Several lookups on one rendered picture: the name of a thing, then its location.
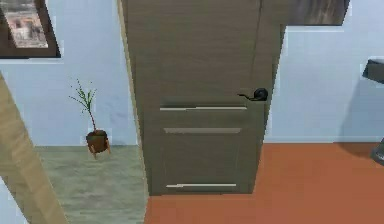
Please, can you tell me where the grey-brown room door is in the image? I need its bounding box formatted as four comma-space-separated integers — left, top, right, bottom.
117, 0, 288, 197

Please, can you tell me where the house plant in brown pot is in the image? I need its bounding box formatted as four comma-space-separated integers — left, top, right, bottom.
68, 78, 112, 160

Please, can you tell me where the black door lever handle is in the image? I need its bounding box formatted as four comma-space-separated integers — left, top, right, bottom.
237, 87, 270, 102

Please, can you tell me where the dark framed wall picture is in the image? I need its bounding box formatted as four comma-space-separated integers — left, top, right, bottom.
0, 0, 62, 60

